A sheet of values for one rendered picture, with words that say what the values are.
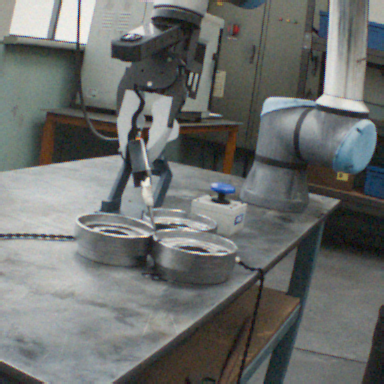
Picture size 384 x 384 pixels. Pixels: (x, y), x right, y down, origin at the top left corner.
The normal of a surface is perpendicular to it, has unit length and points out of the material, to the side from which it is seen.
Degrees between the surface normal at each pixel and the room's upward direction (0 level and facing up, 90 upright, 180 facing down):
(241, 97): 90
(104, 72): 90
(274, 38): 90
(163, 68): 82
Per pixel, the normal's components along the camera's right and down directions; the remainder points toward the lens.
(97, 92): -0.38, 0.11
